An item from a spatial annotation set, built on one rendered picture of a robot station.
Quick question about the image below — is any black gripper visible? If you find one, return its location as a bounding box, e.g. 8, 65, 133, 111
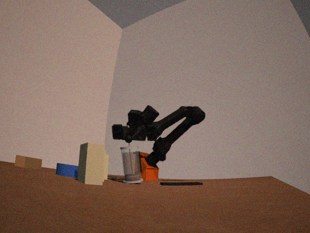
111, 122, 158, 141

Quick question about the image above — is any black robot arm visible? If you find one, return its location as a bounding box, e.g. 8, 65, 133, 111
127, 105, 205, 168

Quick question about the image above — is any french press with black knob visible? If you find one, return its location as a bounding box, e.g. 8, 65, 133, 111
120, 135, 143, 184

